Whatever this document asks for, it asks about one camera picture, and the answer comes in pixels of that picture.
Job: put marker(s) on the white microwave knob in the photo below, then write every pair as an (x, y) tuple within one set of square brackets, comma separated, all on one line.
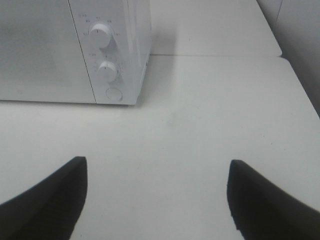
[(108, 71), (100, 35)]

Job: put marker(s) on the round white door button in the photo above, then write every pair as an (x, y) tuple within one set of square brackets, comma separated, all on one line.
[(114, 94)]

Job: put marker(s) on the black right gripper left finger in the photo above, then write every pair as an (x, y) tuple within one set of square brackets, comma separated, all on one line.
[(50, 209)]

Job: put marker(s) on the white microwave door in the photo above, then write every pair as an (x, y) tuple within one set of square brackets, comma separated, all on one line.
[(41, 59)]

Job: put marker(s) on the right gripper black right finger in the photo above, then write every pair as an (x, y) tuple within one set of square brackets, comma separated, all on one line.
[(263, 211)]

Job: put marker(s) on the white microwave oven body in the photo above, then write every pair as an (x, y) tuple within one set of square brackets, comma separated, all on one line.
[(129, 48)]

